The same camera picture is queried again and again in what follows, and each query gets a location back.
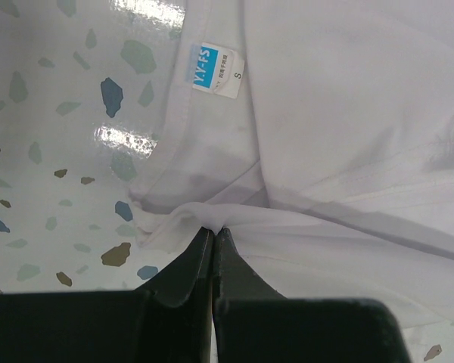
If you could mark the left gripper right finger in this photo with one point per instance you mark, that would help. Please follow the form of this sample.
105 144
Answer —
255 323

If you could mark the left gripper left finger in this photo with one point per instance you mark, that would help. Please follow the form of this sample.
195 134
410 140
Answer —
167 319

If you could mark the white t shirt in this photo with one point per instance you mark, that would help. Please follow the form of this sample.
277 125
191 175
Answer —
321 134

